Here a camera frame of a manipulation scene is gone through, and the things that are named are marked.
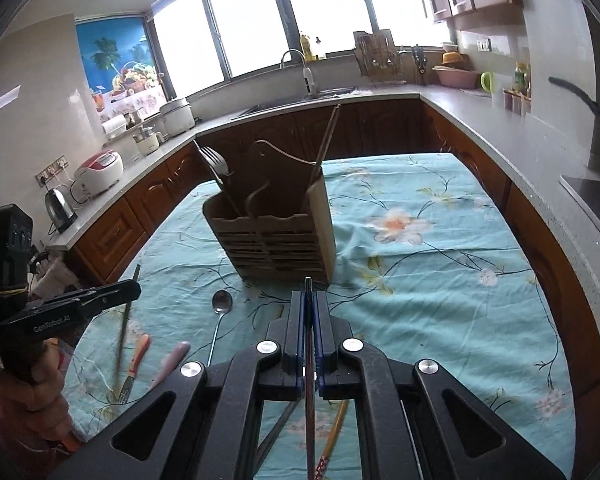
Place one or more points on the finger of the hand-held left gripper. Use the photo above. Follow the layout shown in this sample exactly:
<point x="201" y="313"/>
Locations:
<point x="115" y="292"/>

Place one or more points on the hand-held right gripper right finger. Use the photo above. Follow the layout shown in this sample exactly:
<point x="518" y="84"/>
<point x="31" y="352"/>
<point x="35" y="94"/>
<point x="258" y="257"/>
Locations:
<point x="318" y="355"/>

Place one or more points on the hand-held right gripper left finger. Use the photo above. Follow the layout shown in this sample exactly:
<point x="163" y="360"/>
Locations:
<point x="304" y="345"/>

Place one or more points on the steel chopstick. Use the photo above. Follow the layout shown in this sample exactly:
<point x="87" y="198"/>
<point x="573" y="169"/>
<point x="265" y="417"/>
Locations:
<point x="310" y="435"/>

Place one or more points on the silver metal chopstick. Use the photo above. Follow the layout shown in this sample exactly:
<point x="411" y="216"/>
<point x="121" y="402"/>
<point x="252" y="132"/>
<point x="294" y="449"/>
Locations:
<point x="280" y="427"/>

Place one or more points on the wooden utensil holder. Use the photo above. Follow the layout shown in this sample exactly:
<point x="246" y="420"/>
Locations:
<point x="270" y="255"/>

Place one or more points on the person's left hand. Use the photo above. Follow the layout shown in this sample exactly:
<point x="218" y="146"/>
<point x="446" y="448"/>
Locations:
<point x="35" y="400"/>

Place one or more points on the steel electric kettle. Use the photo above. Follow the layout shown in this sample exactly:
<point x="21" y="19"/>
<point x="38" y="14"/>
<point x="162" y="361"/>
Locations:
<point x="60" y="207"/>

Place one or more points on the silver metal spoon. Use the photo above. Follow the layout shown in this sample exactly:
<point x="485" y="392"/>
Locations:
<point x="222" y="302"/>

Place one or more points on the white and red rice cooker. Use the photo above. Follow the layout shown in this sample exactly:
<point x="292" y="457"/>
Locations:
<point x="97" y="172"/>

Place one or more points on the teal floral tablecloth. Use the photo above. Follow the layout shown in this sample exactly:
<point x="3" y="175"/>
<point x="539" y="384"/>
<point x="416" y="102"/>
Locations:
<point x="430" y="260"/>

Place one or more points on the small white electric pot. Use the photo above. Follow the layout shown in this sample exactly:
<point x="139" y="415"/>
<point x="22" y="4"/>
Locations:
<point x="147" y="142"/>

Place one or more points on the large white electric cooker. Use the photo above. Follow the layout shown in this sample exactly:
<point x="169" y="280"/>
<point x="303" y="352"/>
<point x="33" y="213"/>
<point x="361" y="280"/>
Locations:
<point x="175" y="117"/>

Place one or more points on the palm and fruit printed blind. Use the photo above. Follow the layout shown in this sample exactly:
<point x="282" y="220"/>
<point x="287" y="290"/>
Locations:
<point x="105" y="60"/>

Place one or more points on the steel kitchen sink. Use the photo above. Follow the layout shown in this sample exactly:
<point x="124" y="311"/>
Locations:
<point x="330" y="92"/>

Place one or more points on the chrome sink faucet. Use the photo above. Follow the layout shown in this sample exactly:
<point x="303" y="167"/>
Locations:
<point x="309" y="77"/>

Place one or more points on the grey countertop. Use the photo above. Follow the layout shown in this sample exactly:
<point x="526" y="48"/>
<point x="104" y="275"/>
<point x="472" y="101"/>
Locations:
<point x="505" y="125"/>

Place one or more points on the yellow bottle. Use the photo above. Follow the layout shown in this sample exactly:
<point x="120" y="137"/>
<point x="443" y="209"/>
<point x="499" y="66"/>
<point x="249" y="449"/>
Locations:
<point x="306" y="47"/>

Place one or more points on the wooden cutting board rack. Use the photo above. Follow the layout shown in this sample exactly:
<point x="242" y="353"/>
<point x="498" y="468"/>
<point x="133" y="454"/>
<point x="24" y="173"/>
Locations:
<point x="375" y="55"/>

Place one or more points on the kitchen window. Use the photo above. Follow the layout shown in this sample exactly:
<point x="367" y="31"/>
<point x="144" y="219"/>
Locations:
<point x="250" y="20"/>

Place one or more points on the pink plastic basin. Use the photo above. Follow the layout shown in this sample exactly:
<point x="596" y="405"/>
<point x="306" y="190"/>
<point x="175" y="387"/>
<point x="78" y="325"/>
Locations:
<point x="455" y="77"/>

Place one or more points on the black gas stove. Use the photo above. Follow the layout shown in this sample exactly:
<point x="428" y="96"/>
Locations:
<point x="590" y="195"/>

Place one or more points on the green mug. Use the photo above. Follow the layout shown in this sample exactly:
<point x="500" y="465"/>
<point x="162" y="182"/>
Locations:
<point x="487" y="82"/>

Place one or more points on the row of spice jars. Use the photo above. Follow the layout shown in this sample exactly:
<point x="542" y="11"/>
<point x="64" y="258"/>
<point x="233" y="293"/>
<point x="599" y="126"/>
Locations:
<point x="517" y="102"/>

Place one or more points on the yellow bowl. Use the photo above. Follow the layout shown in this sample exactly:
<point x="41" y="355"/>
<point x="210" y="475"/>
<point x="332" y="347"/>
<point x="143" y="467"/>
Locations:
<point x="454" y="59"/>

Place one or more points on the green bottle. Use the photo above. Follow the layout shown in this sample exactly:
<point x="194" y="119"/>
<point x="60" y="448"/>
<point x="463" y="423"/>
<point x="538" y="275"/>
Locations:
<point x="521" y="77"/>

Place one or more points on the black wok with lid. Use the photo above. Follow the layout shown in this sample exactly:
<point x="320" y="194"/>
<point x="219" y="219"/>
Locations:
<point x="575" y="91"/>

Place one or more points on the wall socket strip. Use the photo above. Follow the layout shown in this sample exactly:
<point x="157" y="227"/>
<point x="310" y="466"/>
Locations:
<point x="52" y="172"/>

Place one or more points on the small wall switch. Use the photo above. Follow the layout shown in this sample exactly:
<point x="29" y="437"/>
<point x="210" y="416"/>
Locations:
<point x="484" y="44"/>

